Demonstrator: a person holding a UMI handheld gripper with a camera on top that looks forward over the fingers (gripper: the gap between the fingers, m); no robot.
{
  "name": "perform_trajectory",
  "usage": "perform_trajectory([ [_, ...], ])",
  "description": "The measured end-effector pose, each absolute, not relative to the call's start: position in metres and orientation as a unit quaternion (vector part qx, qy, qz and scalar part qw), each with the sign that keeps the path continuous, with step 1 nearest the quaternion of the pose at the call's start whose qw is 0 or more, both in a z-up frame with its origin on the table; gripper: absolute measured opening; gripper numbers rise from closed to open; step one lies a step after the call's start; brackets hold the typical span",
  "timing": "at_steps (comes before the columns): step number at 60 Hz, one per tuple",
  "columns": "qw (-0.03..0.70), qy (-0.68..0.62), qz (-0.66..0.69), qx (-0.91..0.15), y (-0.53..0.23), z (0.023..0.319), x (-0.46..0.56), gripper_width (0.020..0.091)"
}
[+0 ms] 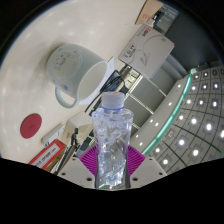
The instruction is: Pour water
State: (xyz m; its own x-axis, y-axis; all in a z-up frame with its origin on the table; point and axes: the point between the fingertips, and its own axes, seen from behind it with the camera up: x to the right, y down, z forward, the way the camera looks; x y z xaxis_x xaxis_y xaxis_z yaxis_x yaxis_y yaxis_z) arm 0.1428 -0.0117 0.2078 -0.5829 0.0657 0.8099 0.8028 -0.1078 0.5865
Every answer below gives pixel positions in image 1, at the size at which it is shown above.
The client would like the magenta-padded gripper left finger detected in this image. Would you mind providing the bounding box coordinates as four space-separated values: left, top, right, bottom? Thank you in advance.
58 145 99 190

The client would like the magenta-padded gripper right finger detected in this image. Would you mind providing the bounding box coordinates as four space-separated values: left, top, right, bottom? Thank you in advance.
123 146 168 190

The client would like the clear plastic water bottle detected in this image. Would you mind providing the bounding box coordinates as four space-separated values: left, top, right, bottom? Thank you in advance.
90 91 135 188

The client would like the small white remote control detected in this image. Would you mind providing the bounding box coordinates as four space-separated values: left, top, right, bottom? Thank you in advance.
41 123 66 148

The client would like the flat round red coaster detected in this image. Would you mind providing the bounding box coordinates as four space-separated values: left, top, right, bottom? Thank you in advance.
19 112 43 140

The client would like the group of ceiling lights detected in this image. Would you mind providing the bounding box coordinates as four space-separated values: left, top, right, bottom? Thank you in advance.
131 66 224 174

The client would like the black conference phone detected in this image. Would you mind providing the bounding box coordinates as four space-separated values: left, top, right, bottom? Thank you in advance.
99 68 129 96

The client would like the white ceramic mug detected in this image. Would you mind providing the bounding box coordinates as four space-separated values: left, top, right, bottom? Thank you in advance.
45 43 109 109

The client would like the white cardboard paper box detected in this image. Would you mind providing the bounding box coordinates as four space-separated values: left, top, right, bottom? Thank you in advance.
118 23 176 80

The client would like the black desktop device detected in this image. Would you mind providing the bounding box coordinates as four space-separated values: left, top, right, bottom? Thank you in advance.
156 4 179 34

